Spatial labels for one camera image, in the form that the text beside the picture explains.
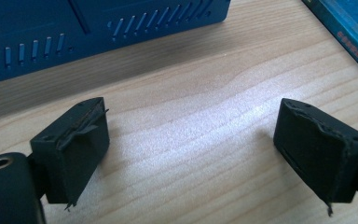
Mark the blue plastic file rack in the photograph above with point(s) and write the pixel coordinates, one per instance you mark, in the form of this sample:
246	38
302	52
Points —
43	18

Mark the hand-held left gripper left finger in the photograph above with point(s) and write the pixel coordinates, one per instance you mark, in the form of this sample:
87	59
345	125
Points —
74	155

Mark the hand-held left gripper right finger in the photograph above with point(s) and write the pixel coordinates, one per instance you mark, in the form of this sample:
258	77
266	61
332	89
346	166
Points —
317	152

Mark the blue illustrated children's book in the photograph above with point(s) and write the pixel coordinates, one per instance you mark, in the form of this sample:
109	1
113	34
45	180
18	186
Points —
354	25

